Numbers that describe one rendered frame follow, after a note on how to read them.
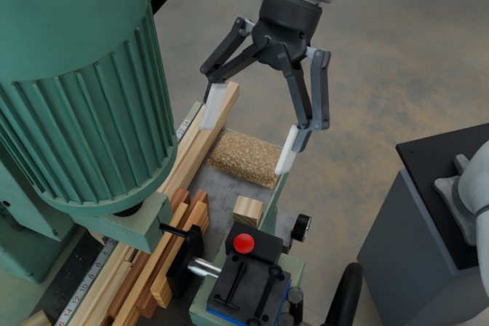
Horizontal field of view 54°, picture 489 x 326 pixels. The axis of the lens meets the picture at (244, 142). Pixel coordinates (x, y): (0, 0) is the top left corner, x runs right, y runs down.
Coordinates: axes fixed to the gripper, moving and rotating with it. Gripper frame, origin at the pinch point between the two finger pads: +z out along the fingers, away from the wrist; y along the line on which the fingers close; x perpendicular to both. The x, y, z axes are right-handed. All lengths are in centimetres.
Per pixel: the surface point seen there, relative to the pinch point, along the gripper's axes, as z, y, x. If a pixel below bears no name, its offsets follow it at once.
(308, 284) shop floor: 70, 10, -94
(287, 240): 32, 4, -42
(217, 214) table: 19.1, 7.6, -12.6
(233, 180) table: 14.4, 9.7, -18.1
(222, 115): 5.4, 19.3, -22.0
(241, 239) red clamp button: 13.8, -4.0, -1.7
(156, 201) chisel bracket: 12.2, 7.1, 5.9
